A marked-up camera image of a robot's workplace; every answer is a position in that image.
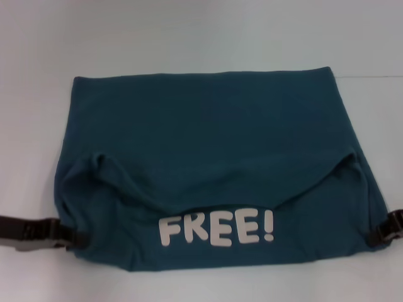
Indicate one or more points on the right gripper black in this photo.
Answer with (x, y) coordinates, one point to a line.
(397, 225)

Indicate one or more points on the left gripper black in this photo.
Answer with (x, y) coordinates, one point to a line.
(25, 231)

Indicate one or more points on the blue t-shirt with white print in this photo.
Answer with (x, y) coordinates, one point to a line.
(220, 141)

